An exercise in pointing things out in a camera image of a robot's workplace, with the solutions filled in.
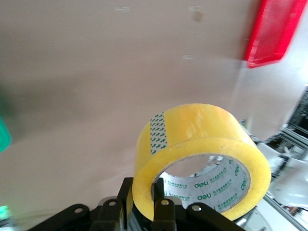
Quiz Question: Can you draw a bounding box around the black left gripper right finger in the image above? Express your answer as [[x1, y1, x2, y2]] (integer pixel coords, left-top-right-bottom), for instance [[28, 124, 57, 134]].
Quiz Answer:
[[151, 179, 176, 231]]

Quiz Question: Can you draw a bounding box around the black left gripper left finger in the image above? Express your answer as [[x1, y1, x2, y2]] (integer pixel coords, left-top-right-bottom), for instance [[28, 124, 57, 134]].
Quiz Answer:
[[97, 177, 133, 231]]

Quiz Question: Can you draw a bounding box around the yellow packing tape roll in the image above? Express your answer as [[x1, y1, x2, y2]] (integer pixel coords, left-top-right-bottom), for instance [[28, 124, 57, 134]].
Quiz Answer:
[[131, 103, 272, 221]]

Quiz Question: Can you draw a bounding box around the green plastic tray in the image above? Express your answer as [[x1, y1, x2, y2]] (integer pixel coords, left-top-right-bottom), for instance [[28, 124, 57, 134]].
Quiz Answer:
[[0, 115, 13, 154]]

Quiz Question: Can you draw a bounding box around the clear tape piece with brown patch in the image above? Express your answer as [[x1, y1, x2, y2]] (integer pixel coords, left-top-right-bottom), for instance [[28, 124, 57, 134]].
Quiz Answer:
[[189, 6, 203, 23]]

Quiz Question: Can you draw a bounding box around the empty red plastic tray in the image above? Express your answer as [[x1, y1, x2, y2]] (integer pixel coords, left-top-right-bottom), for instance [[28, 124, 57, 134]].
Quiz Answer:
[[244, 0, 308, 69]]

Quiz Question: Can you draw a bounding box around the aluminium frame rack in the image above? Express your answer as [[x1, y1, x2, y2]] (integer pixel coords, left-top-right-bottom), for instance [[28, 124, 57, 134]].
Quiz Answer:
[[264, 84, 308, 231]]

